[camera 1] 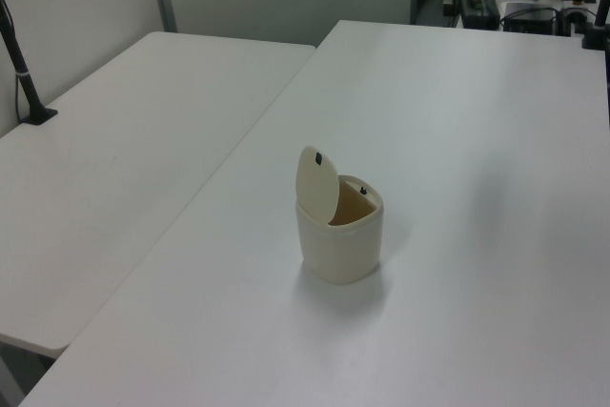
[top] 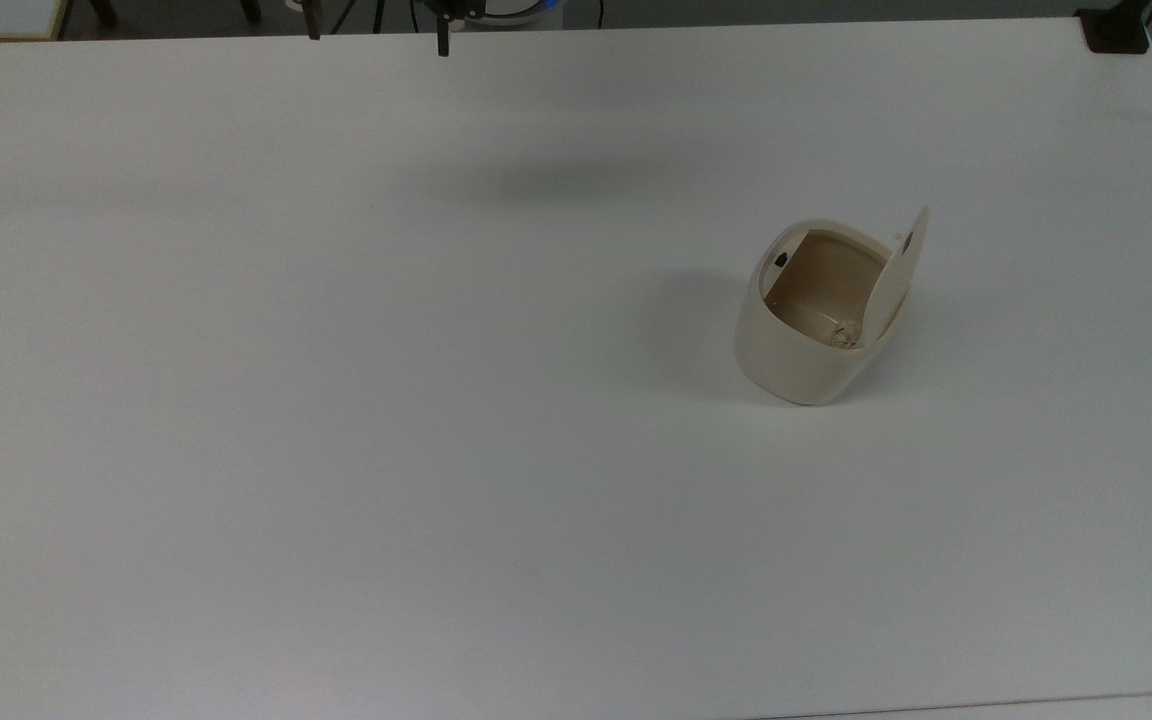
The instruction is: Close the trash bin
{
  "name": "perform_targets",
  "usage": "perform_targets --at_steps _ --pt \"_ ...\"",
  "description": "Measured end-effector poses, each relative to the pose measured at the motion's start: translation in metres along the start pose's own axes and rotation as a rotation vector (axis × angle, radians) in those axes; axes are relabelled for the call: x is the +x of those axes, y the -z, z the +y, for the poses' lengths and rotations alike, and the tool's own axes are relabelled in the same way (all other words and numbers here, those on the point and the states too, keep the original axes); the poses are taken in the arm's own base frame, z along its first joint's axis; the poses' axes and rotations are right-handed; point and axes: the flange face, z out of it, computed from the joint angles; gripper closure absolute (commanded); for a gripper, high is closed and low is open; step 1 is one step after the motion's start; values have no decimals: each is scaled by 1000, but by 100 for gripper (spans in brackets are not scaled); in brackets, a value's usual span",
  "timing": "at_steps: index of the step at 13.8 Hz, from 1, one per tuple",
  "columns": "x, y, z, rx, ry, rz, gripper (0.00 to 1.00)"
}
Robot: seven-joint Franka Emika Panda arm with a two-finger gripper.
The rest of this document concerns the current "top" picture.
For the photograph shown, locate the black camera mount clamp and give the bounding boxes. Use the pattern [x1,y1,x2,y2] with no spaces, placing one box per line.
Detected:
[1076,5,1152,55]

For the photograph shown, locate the beige plastic trash bin with lid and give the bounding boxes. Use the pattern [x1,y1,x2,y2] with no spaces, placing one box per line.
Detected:
[734,205,931,407]

